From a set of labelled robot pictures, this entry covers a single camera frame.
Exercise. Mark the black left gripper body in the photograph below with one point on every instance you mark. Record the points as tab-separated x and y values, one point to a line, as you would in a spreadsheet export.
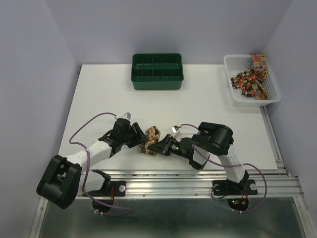
124	138

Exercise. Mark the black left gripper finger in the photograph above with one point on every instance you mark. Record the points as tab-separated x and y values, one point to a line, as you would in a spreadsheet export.
138	133
134	142

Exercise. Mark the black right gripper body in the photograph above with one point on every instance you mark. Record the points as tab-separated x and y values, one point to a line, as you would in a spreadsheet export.
175	148

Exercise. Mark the paisley patterned tie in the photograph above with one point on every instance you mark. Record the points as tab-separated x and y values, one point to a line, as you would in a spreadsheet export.
153	135

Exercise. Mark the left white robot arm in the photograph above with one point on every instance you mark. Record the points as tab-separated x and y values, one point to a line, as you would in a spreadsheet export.
67	177

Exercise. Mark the green compartment organizer box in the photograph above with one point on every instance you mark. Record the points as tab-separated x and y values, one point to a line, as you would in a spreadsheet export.
159	71

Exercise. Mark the dark multicolour dotted tie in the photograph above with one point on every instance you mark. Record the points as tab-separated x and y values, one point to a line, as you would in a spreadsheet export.
247	82

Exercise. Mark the white perforated plastic basket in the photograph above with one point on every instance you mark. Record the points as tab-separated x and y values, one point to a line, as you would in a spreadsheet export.
235	64

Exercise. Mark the yellow patterned tie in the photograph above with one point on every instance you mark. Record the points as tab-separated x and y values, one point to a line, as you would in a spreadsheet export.
260	69

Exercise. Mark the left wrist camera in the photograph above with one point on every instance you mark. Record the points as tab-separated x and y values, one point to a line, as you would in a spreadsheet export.
126	116

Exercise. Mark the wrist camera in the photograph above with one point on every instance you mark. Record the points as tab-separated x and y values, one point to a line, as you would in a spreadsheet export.
176	130
126	116

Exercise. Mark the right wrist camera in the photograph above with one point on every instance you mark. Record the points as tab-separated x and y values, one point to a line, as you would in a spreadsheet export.
176	130

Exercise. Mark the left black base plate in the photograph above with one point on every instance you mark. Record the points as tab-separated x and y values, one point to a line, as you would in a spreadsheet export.
116	189

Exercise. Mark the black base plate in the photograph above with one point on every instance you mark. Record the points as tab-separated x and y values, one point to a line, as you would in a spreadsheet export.
231	189
116	189

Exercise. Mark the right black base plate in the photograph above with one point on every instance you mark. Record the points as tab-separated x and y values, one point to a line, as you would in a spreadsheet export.
231	189

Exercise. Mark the aluminium rail frame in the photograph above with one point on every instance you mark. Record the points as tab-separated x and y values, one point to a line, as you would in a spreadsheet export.
194	184

